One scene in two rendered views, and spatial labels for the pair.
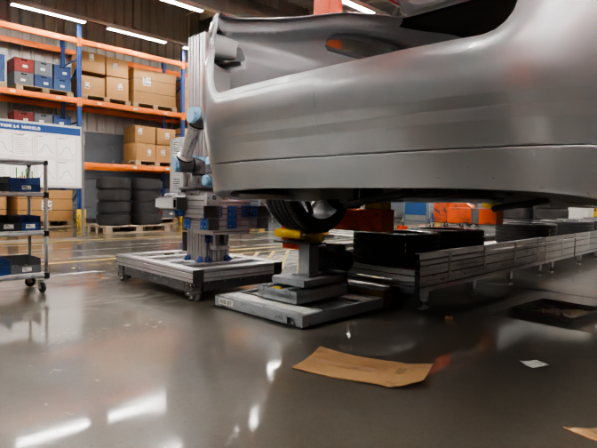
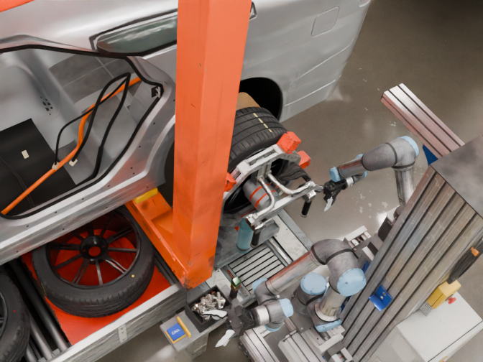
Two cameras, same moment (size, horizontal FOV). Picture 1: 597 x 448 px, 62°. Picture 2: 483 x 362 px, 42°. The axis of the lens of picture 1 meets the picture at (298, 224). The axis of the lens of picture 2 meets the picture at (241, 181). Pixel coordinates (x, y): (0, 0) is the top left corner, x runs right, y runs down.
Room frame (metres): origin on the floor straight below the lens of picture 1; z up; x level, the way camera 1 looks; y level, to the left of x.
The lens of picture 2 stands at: (5.40, 0.00, 3.59)
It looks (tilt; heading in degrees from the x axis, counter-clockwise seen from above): 55 degrees down; 181
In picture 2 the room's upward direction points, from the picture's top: 10 degrees clockwise
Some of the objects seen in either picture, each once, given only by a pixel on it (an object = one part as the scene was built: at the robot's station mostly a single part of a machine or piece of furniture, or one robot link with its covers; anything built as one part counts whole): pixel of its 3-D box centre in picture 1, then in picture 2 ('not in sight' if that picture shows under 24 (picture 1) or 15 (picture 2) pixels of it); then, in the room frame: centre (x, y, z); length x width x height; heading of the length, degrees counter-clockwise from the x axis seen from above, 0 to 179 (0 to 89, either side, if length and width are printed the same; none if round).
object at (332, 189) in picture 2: not in sight; (334, 187); (3.41, 0.47, 0.86); 0.12 x 0.08 x 0.09; 136
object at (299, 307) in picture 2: not in sight; (307, 298); (4.09, 0.39, 0.87); 0.15 x 0.15 x 0.10
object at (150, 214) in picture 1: (130, 204); not in sight; (10.26, 3.48, 0.55); 1.40 x 0.80 x 1.09; 136
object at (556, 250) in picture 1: (521, 249); not in sight; (5.76, -2.59, 0.19); 1.00 x 0.86 x 0.39; 136
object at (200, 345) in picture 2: not in sight; (195, 335); (4.13, -0.11, 0.21); 0.10 x 0.10 x 0.42; 46
